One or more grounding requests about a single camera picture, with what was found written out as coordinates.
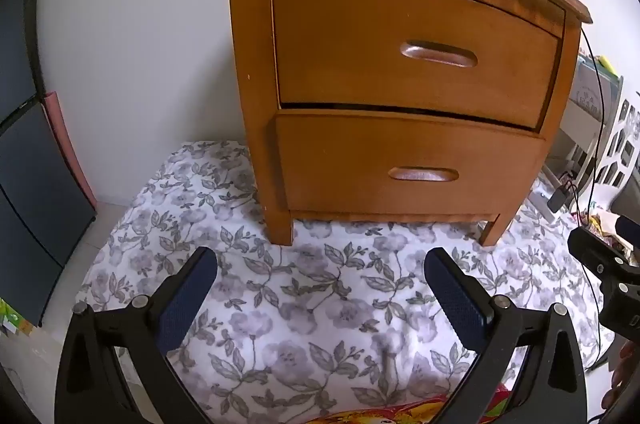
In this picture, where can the white cutout rack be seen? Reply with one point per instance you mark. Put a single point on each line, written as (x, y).
(620, 144)

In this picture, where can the wooden nightstand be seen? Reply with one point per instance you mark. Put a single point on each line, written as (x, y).
(250, 54)

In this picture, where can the black charger adapter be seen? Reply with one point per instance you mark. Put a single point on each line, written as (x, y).
(559, 199)

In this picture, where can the yellow sponge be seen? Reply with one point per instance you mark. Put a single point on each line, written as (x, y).
(604, 63)

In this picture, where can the red floral blanket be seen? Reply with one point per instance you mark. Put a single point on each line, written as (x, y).
(380, 416)

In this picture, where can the wooden drawer with cabinet gap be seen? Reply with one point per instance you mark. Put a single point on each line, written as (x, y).
(350, 54)

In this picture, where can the colourful green box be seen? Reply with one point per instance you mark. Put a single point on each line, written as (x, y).
(12, 319)

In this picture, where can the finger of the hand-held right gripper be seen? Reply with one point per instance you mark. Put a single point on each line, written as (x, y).
(595, 249)
(630, 231)

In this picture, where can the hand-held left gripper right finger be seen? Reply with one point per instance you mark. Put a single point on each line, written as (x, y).
(452, 299)

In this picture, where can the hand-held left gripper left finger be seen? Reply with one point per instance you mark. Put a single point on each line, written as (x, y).
(185, 299)

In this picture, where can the person's right hand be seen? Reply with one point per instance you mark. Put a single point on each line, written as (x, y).
(622, 369)

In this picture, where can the pink board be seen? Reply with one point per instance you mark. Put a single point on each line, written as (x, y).
(65, 139)

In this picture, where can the grey floral blanket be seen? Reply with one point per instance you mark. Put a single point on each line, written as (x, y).
(320, 304)

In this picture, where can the grey printed box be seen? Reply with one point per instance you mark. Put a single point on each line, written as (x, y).
(592, 99)

